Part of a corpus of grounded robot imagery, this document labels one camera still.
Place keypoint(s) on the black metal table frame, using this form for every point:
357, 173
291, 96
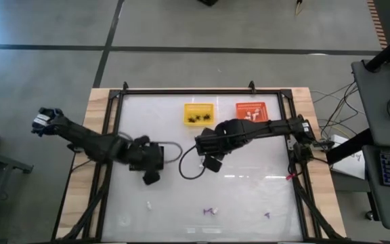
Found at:
168, 91

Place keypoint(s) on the black caster wheel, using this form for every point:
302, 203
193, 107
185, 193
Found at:
369, 215

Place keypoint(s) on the black fuzzy toy spider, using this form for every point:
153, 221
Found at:
198, 117
191, 119

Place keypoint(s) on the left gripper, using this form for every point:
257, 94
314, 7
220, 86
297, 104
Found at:
146, 156

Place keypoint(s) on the grey desk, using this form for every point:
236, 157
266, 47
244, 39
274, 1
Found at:
374, 203

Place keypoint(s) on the black diagonal beam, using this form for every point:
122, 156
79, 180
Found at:
345, 147

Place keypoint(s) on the white paper sheet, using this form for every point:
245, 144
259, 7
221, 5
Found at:
349, 162

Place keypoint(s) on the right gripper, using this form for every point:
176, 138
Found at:
222, 139

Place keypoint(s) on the orange plastic basket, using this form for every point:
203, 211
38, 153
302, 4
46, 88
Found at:
240, 106

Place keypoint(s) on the black table edge bracket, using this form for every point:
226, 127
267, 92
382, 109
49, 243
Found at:
125, 86
252, 87

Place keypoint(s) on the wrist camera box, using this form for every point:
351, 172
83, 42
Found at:
212, 163
151, 178

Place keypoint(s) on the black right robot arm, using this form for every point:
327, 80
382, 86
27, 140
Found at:
276, 126

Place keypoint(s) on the yellow plastic basket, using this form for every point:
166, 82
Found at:
198, 108

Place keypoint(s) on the black metal pole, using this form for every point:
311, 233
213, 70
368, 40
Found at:
388, 51

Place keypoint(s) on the black plastic basket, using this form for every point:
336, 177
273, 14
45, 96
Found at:
131, 168

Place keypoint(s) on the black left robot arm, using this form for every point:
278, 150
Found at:
86, 139

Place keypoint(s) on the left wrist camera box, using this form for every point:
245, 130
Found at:
151, 178

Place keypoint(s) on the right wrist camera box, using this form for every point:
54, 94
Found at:
212, 163

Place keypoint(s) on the grey metal stand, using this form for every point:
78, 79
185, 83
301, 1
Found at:
5, 162

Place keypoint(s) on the black desk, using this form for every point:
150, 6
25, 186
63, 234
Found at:
374, 101

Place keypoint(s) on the red tag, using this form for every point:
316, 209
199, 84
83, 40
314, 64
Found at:
289, 176

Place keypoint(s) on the black floor object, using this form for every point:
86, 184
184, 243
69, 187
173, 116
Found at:
208, 2

